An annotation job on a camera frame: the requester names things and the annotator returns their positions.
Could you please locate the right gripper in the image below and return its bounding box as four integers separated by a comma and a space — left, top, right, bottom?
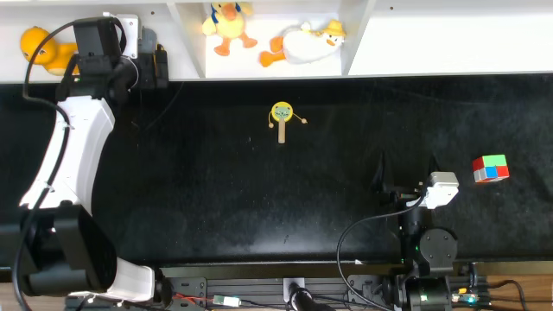
371, 151, 442, 207

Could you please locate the many-coloured puzzle cube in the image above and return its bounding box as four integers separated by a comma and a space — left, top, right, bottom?
471, 154, 511, 185

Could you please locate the yellow rattle drum toy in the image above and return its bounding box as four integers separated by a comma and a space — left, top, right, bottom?
267, 101, 309, 145

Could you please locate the yellow rubber duck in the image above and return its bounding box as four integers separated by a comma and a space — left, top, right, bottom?
19, 25, 81, 77

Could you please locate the white shelf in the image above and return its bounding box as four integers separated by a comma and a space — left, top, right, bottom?
0, 0, 553, 84

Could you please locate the white plush duck yellow hat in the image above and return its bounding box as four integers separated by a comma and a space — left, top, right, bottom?
258, 19, 347, 69

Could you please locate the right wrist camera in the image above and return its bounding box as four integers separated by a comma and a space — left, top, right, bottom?
417, 171, 461, 211

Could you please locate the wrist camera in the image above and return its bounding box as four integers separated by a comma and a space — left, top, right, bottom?
417, 171, 461, 211
112, 13, 143, 60

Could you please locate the black cable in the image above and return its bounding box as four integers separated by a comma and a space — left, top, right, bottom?
11, 16, 129, 311
335, 194, 428, 311

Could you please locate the mounting rail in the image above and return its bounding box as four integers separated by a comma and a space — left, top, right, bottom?
64, 263, 531, 311

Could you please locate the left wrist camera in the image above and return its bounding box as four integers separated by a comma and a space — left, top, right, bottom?
112, 13, 143, 60

